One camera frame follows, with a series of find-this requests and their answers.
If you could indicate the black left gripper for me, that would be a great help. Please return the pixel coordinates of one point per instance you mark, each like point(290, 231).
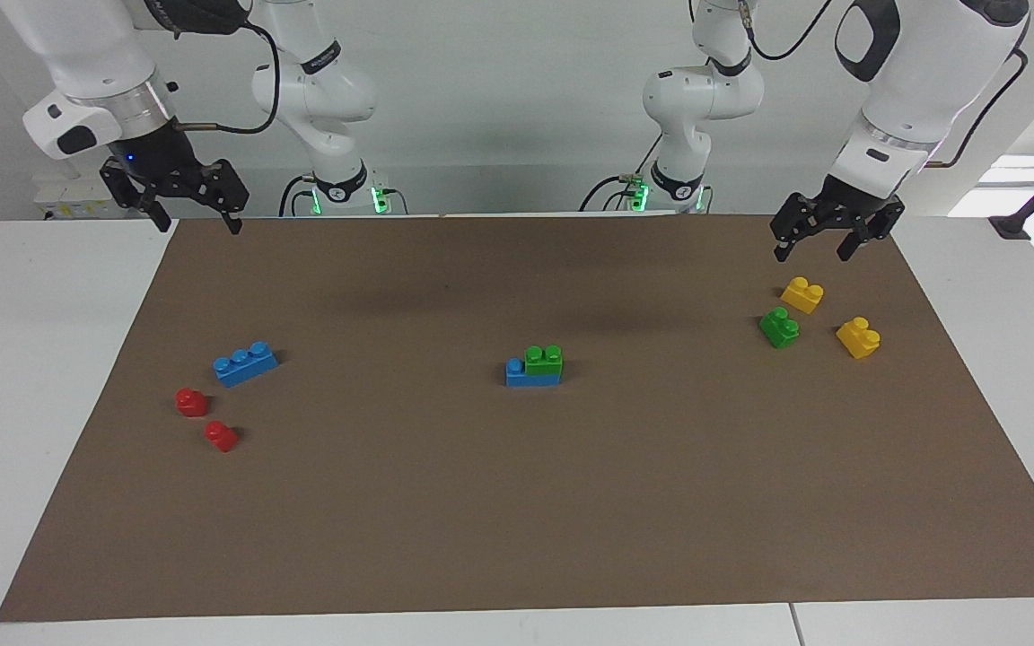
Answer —
point(840, 211)

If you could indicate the red one-stud block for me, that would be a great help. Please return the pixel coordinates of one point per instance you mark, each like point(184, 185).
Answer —
point(222, 437)
point(191, 402)

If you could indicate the green two-stud block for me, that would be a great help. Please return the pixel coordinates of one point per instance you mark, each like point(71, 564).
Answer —
point(544, 361)
point(779, 329)

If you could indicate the yellow two-stud block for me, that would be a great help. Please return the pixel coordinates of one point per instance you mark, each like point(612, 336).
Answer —
point(858, 338)
point(801, 295)

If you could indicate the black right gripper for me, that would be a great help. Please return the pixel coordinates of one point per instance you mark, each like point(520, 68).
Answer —
point(167, 170)

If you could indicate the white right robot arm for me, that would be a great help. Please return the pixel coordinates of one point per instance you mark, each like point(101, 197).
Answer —
point(86, 63)

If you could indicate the blue three-stud block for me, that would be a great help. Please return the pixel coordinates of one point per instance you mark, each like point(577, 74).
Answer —
point(530, 378)
point(245, 363)

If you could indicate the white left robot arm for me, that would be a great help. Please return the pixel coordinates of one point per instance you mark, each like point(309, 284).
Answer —
point(921, 72)

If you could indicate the brown table mat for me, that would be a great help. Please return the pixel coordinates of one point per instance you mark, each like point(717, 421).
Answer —
point(517, 502)

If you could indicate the white wall socket box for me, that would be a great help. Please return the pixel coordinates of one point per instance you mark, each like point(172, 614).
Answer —
point(68, 197)

